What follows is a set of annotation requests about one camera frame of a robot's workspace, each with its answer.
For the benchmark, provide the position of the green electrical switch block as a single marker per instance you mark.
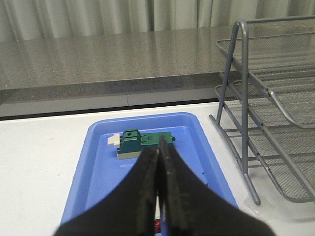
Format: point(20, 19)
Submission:
point(131, 142)

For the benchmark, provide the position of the white circuit breaker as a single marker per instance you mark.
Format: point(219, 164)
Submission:
point(160, 226)

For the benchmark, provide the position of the silver mesh tray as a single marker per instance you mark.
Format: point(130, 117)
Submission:
point(282, 71)
point(284, 150)

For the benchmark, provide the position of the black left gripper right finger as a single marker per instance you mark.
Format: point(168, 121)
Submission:
point(190, 208)

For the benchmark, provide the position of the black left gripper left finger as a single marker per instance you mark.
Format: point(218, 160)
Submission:
point(129, 210)

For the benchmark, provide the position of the grey stone counter ledge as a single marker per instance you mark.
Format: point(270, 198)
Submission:
point(87, 66)

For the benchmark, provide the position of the grey metal rack frame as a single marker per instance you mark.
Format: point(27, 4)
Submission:
point(235, 52)

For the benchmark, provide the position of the blue plastic tray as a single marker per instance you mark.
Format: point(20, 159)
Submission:
point(99, 170)

